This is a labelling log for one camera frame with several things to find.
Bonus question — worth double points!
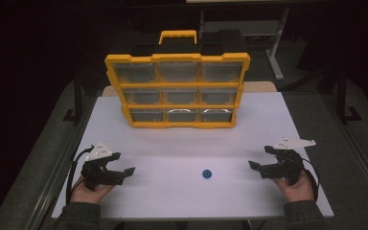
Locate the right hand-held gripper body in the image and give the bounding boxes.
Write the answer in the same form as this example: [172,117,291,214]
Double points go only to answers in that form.
[260,137,317,187]

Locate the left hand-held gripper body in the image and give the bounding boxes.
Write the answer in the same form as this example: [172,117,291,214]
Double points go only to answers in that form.
[80,141,125,192]

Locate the clear plastic drawer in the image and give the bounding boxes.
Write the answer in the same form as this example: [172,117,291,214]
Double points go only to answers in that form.
[198,107,235,124]

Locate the yellow drawer organizer cabinet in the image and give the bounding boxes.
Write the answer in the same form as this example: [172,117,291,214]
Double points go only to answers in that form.
[104,52,251,129]

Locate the person's right hand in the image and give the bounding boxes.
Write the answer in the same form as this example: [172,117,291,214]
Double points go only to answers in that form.
[272,171,315,203]

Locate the person's left hand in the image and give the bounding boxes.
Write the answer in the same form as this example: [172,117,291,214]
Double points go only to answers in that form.
[70,177,115,205]

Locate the black metal stand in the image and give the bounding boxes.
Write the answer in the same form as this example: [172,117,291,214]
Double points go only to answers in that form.
[62,72,84,125]
[335,68,364,125]

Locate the set of clear organizer drawers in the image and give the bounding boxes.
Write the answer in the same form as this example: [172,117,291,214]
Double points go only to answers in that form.
[112,61,244,124]

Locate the right hand-held gripper black cable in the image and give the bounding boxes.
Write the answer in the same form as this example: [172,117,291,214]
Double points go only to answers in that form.
[301,157,321,202]

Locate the hand-held gripper black cable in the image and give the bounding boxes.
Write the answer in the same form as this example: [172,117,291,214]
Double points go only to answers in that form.
[301,157,321,202]
[65,145,96,206]

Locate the left hand-held gripper black cable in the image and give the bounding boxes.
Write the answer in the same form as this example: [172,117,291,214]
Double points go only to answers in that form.
[65,145,96,206]

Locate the grey metal table frame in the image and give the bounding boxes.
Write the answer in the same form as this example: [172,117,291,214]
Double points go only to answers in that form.
[198,8,290,81]

